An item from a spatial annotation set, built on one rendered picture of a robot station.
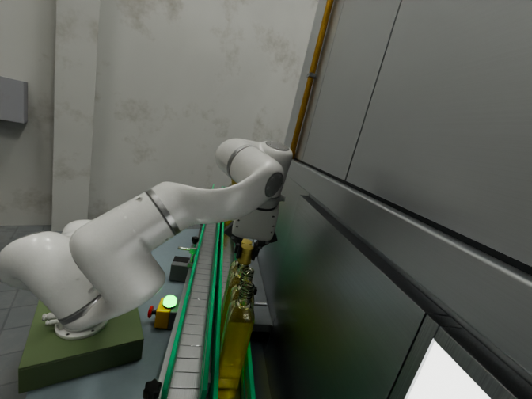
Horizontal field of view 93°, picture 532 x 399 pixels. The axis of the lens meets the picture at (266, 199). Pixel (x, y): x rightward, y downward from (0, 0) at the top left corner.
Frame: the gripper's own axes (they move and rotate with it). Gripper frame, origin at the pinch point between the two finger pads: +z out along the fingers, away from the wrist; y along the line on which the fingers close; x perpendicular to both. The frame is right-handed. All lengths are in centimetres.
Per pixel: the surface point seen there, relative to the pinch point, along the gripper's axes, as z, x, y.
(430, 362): -22.4, 37.5, -12.9
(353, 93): -41.1, -9.4, -15.2
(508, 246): -35, 34, -16
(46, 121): 66, -216, 184
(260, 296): 32.9, -13.0, -12.8
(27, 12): -22, -234, 197
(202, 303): 31.1, -6.1, 8.1
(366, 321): -16.7, 29.5, -12.6
